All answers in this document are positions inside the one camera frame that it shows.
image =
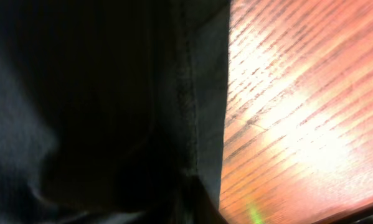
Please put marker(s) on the black t-shirt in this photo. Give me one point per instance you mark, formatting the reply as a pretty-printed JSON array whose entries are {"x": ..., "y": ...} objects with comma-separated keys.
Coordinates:
[{"x": 112, "y": 111}]

